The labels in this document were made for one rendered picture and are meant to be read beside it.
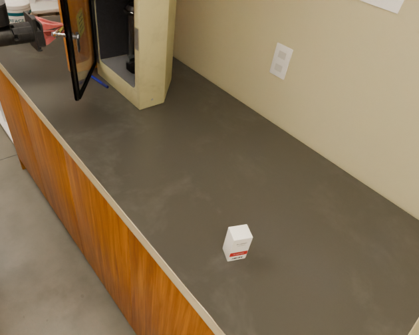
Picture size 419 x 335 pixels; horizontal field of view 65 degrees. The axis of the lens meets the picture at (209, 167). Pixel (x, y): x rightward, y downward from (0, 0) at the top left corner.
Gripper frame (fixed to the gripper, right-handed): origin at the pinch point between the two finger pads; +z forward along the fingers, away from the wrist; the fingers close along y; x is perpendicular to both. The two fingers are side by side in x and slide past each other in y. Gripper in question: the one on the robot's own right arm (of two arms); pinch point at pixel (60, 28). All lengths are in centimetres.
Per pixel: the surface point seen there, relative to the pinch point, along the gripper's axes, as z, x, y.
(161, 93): 27.1, -17.8, -21.5
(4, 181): -23, 76, -120
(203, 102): 43, -25, -26
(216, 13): 61, -7, 1
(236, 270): 0, -87, -26
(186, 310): -9, -82, -43
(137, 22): 17.5, -16.8, 5.4
